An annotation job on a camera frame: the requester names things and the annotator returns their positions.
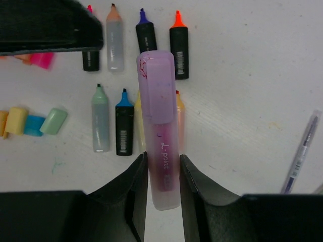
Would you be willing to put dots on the black pink highlighter pen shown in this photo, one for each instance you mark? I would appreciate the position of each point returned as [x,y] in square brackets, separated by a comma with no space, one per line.
[91,61]

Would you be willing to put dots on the yellow highlighter cap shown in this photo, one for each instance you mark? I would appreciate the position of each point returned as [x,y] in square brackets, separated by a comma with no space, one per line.
[16,120]

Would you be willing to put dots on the mint green highlighter pen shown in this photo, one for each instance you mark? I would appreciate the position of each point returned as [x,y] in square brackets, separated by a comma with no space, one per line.
[100,120]

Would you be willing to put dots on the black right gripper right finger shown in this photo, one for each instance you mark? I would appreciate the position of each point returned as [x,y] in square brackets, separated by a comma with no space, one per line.
[209,211]

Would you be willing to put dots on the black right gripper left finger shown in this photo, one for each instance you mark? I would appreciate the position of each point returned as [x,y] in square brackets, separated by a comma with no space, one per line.
[118,209]

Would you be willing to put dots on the peach highlighter cap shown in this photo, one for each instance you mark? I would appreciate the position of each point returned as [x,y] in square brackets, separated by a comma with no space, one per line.
[25,58]

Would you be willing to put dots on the thin grey marker pen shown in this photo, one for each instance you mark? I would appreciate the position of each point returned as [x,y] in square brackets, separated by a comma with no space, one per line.
[301,152]

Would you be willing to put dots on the orange black highlighter pen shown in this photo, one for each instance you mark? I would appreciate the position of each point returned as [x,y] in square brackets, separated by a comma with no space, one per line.
[179,46]

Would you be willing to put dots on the lilac pastel highlighter pen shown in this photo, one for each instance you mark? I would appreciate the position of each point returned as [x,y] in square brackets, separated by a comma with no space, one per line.
[156,77]

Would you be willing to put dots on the orange pastel highlighter pen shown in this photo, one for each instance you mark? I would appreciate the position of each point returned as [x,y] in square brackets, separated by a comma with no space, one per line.
[181,122]

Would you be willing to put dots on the orange pastel highlighter cap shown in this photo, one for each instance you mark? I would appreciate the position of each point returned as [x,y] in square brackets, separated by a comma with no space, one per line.
[3,121]

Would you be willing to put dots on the blue highlighter cap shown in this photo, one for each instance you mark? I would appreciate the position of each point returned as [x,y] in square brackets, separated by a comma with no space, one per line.
[33,125]

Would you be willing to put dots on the blue highlighter pen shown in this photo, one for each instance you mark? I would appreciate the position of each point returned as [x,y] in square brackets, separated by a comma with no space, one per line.
[124,116]

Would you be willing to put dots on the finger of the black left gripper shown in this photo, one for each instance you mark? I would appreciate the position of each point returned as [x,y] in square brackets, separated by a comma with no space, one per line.
[48,26]

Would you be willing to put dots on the purple black highlighter pen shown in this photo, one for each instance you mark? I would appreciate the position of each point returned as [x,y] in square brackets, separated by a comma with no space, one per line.
[145,33]

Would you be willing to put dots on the mint green highlighter cap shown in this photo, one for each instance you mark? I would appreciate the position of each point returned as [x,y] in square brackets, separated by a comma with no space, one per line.
[54,121]

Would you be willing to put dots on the pink highlighter cap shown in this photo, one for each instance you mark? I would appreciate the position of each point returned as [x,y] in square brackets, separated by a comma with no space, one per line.
[43,60]

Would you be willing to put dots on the yellow pastel highlighter pen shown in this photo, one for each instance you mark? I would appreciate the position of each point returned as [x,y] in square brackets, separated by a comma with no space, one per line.
[139,124]

